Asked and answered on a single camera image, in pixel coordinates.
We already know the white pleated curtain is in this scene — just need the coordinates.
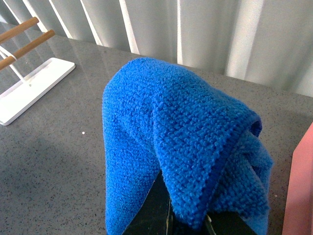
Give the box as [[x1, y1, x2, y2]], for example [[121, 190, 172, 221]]
[[0, 0, 313, 96]]

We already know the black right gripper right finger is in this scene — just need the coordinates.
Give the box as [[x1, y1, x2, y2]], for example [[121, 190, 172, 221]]
[[204, 212, 256, 235]]

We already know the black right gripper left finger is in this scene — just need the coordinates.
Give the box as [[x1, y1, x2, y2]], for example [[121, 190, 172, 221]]
[[122, 170, 174, 235]]

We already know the pink box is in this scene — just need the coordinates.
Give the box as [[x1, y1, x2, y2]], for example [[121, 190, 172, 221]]
[[282, 125, 313, 235]]

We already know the white towel rack stand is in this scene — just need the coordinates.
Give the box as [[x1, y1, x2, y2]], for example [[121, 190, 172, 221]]
[[0, 30, 76, 126]]

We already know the blue microfiber cloth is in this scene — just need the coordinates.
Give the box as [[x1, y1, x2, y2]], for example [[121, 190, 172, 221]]
[[102, 58, 273, 235]]

